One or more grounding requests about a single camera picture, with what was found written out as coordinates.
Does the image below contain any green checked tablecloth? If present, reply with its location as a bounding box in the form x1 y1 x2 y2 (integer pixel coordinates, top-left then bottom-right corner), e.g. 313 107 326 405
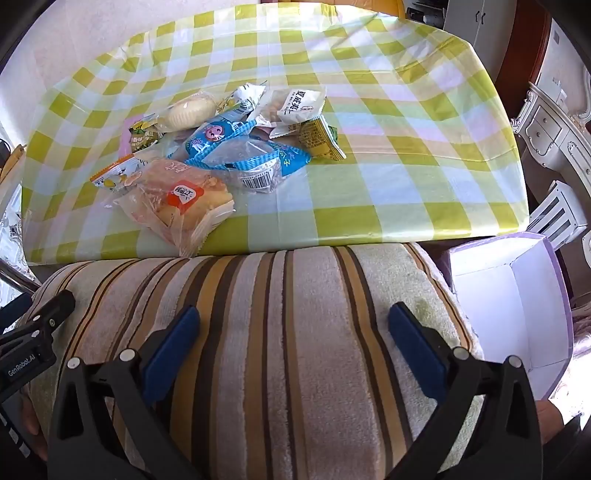
21 2 529 266

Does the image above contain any ornate cream dressing table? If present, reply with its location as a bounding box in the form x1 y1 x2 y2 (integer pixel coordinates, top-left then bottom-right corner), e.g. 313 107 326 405
510 18 591 195

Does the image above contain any round pale bun packet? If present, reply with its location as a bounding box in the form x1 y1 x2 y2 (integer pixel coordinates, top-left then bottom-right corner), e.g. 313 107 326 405
157 91 218 134

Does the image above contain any white slatted stool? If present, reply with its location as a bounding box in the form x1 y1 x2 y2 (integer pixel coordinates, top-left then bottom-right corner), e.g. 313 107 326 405
529 181 588 250

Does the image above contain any purple white cardboard box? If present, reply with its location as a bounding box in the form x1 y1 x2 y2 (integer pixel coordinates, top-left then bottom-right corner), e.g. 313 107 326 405
436 232 575 402

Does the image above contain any yellow green snack packet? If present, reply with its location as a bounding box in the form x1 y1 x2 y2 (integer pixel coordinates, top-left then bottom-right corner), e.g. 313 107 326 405
295 115 347 161

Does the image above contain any white nut snack packet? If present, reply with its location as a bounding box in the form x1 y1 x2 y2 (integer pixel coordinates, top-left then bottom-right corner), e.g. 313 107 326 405
252 87 326 138

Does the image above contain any blue pig-print cake packet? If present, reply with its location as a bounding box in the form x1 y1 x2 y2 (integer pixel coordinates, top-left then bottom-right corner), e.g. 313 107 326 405
198 138 312 193
185 115 257 160

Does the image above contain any white wardrobe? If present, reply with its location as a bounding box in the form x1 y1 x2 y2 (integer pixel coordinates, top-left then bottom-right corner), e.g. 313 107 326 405
445 0 504 35

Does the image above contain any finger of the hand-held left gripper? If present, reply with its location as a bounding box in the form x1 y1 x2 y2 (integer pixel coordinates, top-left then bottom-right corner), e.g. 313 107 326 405
0 292 33 331
0 290 77 348

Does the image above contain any silver lace bedspread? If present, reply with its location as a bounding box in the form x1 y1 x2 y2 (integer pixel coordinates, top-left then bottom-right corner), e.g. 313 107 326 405
0 185 33 282

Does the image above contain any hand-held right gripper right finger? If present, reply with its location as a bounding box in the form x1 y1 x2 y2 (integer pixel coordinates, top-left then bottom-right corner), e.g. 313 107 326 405
387 302 543 480

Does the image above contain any orange label bread packet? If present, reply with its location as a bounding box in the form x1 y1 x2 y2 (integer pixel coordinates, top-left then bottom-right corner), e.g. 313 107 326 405
104 159 236 259

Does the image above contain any grey metal bar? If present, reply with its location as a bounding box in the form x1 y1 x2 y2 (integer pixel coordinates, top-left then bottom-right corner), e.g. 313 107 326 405
0 256 40 296

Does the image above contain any striped brown towel blanket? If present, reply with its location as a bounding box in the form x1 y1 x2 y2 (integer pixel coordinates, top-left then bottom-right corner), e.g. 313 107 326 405
18 242 485 480

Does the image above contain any green white cake packet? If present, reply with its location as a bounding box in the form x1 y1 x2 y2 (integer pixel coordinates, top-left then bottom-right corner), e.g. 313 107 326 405
128 117 164 154

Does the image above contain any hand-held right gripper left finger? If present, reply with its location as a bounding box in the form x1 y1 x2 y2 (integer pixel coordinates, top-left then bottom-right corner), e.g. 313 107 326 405
47 305 204 480

